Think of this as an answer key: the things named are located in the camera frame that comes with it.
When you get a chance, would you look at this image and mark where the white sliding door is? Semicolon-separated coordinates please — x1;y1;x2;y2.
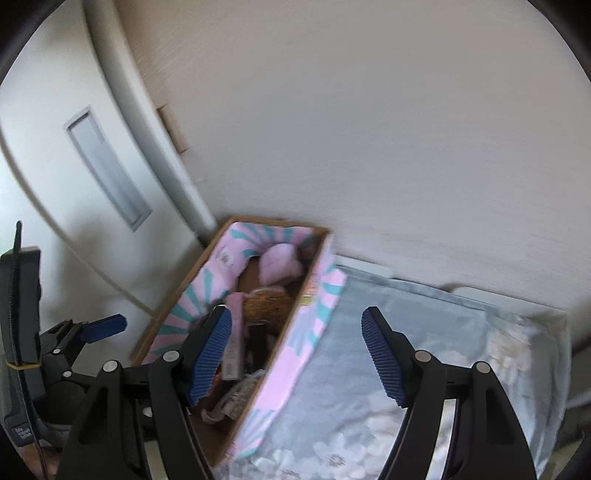
1;1;213;335

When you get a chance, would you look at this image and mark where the black cable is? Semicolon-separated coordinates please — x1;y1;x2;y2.
11;220;50;478

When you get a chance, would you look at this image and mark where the pink striped cardboard box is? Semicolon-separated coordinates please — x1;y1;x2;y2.
134;217;346;467

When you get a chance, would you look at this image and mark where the brown plush toy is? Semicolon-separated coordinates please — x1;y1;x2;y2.
243;288;294;335

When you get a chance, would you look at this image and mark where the pink fluffy headband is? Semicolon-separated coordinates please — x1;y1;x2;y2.
259;243;304;286

